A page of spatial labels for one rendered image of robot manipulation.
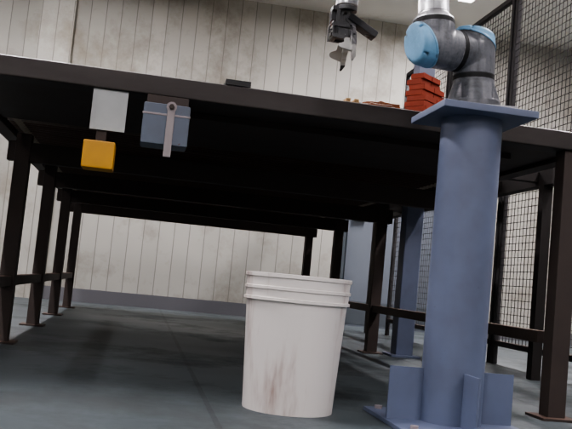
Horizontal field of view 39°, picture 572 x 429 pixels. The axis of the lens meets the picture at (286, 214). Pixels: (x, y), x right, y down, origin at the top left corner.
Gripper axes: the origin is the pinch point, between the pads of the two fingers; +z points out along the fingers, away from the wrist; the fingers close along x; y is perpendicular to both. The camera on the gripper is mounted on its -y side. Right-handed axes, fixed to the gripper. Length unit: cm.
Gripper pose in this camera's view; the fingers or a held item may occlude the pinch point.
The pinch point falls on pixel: (348, 66)
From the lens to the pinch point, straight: 275.4
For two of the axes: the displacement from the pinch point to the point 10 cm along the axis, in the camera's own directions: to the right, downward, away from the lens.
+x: 2.0, -0.6, -9.8
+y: -9.8, -1.0, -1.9
